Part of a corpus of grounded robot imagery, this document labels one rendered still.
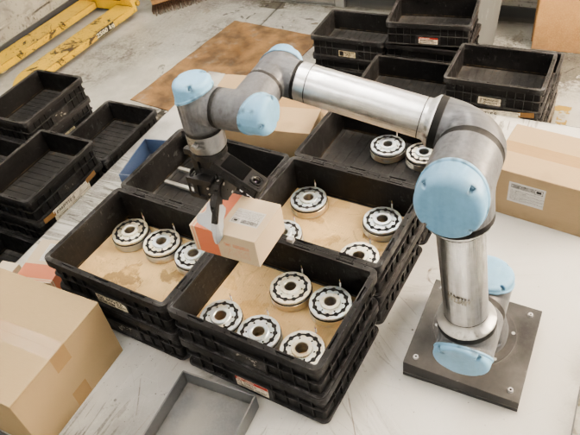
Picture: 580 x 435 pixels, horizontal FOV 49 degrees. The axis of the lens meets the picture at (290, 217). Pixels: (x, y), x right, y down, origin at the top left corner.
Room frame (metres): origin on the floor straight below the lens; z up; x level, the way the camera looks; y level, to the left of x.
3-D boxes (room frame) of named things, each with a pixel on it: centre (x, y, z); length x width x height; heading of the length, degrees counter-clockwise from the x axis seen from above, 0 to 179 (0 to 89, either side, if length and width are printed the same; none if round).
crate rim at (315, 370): (0.94, 0.07, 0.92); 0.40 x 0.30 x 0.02; 54
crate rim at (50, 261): (1.18, 0.39, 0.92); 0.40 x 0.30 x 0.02; 54
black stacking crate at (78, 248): (1.18, 0.39, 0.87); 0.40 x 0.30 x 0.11; 54
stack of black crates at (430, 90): (2.44, -0.63, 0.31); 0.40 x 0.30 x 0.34; 57
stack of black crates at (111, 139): (2.43, 0.75, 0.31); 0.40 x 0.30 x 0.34; 147
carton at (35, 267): (1.33, 0.72, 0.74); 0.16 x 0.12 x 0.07; 159
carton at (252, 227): (1.00, 0.11, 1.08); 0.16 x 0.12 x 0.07; 57
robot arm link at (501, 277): (0.85, -0.39, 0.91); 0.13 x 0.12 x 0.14; 148
